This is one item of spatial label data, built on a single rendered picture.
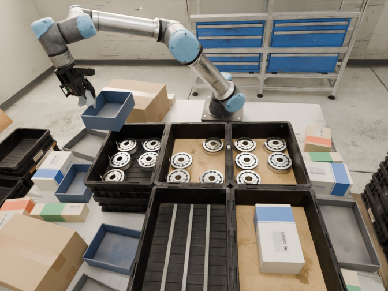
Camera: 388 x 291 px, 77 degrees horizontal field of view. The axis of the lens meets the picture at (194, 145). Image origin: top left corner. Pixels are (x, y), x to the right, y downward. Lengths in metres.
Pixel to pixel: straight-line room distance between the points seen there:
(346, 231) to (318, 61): 2.20
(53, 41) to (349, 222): 1.33
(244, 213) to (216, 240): 0.15
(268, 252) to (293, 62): 2.48
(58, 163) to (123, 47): 3.06
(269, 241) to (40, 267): 0.77
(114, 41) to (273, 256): 3.93
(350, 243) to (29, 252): 1.20
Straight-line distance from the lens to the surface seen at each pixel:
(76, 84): 1.05
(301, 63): 3.07
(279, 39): 2.93
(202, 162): 1.16
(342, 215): 1.25
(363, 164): 2.59
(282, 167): 1.13
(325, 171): 1.27
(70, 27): 1.01
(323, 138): 1.46
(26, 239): 1.15
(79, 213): 1.23
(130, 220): 1.19
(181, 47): 1.04
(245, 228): 0.96
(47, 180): 1.42
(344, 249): 1.17
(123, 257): 1.12
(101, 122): 1.06
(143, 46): 4.14
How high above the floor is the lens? 1.68
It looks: 43 degrees down
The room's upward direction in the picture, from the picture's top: 6 degrees counter-clockwise
